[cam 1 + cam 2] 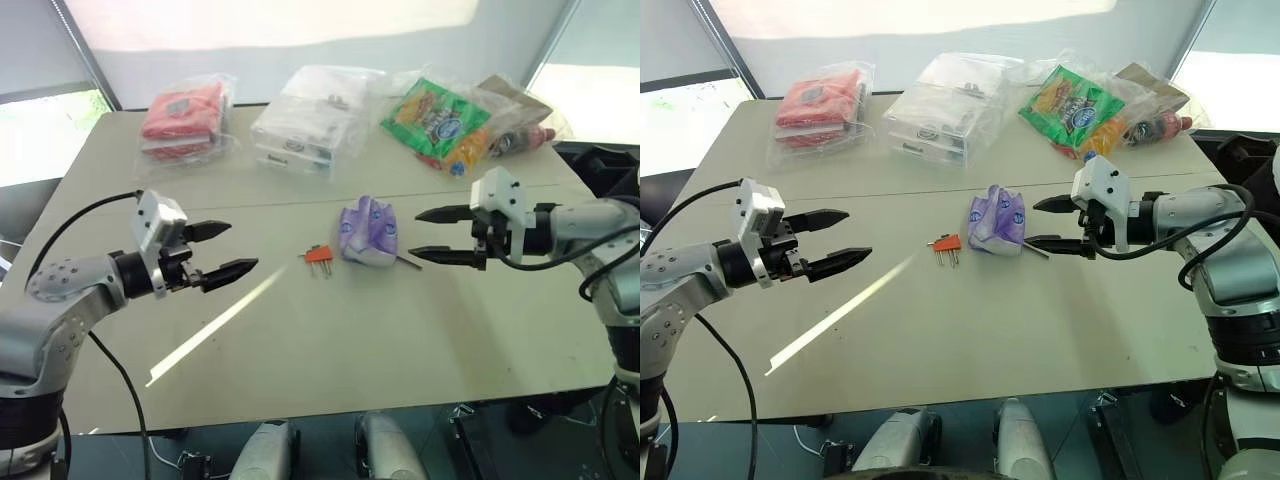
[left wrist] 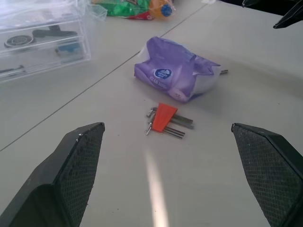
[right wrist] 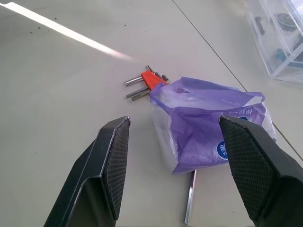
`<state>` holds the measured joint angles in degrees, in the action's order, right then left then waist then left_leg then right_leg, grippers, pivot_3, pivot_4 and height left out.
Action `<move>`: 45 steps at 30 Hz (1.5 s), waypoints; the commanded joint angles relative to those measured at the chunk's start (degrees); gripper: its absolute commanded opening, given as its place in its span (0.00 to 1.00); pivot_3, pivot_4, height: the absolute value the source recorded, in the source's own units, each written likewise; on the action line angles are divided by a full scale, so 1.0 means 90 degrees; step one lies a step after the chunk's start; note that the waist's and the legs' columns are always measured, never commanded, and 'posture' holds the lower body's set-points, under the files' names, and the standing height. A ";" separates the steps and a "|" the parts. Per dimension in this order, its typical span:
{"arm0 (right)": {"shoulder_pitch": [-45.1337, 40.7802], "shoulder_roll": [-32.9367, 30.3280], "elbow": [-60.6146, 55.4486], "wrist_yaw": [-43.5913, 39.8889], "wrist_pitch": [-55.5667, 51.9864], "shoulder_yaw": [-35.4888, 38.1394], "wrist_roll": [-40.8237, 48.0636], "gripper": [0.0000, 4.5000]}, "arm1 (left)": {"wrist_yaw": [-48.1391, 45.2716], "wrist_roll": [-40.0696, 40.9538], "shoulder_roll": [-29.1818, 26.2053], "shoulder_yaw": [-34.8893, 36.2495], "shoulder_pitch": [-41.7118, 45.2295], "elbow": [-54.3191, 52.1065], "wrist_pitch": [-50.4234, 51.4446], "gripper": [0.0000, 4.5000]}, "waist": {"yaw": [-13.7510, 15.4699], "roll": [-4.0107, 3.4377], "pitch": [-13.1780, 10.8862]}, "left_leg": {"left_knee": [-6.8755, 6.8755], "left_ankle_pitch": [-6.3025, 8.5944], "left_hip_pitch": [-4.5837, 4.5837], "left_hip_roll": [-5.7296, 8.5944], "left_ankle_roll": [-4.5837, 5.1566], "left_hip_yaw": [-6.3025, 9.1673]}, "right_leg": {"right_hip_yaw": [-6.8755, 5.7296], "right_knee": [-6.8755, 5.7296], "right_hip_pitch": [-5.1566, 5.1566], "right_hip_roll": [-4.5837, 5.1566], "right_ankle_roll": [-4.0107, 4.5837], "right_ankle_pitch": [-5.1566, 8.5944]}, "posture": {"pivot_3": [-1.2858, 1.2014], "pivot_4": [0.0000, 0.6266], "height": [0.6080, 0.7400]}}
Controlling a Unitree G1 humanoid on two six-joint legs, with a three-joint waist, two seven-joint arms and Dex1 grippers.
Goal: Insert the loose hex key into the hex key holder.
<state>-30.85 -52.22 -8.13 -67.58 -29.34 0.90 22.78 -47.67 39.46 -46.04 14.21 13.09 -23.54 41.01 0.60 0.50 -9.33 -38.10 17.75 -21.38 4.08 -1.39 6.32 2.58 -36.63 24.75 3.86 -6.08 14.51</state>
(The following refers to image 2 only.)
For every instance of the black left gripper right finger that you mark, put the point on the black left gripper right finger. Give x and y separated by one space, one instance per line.
267 170

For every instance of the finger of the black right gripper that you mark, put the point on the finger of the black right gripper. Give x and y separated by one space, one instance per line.
290 19
246 2

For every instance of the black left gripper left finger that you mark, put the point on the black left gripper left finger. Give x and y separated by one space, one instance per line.
71 170

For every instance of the large steel hex key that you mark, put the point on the large steel hex key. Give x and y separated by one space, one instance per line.
185 125

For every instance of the hex keys in orange holder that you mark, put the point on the hex keys in orange holder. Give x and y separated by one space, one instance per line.
184 119

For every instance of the red plastic hex key holder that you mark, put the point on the red plastic hex key holder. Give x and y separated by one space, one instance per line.
163 117

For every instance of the orange bottle blue cap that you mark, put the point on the orange bottle blue cap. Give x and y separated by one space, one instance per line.
161 9

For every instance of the purple tissue pack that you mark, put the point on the purple tissue pack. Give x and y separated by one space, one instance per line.
170 71

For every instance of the red snack package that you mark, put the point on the red snack package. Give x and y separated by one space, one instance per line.
143 16

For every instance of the thin black tool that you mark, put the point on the thin black tool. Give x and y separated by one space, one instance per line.
11 69

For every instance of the blue and white item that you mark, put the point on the blue and white item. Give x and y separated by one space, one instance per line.
68 49

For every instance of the green snack package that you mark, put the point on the green snack package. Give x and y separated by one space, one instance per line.
125 8

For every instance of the clear acrylic drawer box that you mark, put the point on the clear acrylic drawer box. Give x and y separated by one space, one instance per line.
42 47

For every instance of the black round disc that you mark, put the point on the black round disc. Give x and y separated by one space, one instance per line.
19 41

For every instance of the colourful snack bag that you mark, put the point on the colourful snack bag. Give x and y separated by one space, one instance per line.
99 10

